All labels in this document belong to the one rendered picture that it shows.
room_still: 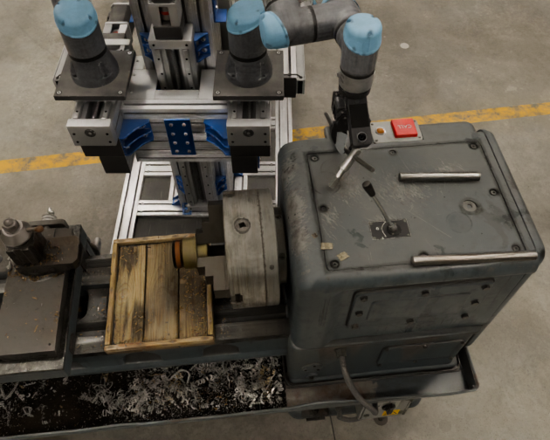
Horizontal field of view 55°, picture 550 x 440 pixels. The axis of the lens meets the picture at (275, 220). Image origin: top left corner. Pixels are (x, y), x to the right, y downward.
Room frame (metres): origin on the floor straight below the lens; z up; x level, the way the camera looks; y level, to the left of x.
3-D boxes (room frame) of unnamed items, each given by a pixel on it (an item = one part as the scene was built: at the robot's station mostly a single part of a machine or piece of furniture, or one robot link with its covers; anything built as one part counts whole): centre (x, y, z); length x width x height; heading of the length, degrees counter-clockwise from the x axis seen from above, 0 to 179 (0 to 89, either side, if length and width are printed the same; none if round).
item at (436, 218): (0.79, -0.32, 1.06); 0.59 x 0.48 x 0.39; 96
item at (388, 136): (0.99, -0.33, 1.23); 0.13 x 0.08 x 0.05; 96
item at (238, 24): (1.34, 0.08, 1.33); 0.13 x 0.12 x 0.14; 105
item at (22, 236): (0.75, 0.68, 1.13); 0.08 x 0.08 x 0.03
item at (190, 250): (0.71, 0.22, 1.08); 0.09 x 0.09 x 0.09; 6
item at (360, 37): (0.90, -0.18, 1.60); 0.09 x 0.08 x 0.11; 15
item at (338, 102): (0.90, -0.18, 1.44); 0.09 x 0.08 x 0.12; 6
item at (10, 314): (0.69, 0.68, 0.95); 0.43 x 0.17 x 0.05; 6
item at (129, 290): (0.70, 0.34, 0.89); 0.36 x 0.30 x 0.04; 6
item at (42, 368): (0.67, 0.73, 0.90); 0.47 x 0.30 x 0.06; 6
